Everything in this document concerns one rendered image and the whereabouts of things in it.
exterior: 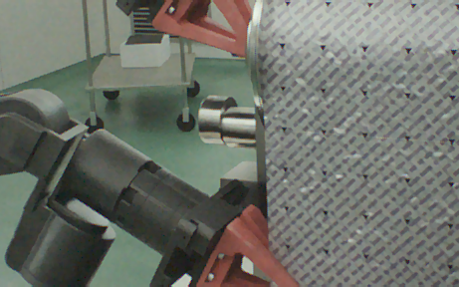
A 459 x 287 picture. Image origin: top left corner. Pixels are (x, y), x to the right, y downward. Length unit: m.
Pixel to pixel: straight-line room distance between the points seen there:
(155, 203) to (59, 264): 0.09
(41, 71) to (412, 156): 6.13
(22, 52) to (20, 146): 5.84
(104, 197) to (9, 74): 5.73
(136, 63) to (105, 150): 5.01
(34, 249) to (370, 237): 0.26
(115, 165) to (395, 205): 0.21
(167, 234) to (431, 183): 0.20
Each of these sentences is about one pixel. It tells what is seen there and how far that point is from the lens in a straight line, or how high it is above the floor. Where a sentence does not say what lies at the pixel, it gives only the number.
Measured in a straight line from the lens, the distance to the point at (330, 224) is 0.74.
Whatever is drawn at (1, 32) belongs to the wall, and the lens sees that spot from 6.43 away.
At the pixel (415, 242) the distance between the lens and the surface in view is 0.72.
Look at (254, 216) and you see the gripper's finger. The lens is 0.77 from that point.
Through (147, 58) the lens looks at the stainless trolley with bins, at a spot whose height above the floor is 0.31.
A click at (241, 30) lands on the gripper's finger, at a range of 0.80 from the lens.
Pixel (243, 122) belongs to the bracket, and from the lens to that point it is 0.83.
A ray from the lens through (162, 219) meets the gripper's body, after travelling 0.76.
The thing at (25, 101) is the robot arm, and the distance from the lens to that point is 0.78.
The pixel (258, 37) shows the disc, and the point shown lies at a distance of 0.71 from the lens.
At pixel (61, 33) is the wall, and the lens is 6.96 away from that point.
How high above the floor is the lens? 1.39
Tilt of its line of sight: 16 degrees down
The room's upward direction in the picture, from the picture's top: 3 degrees counter-clockwise
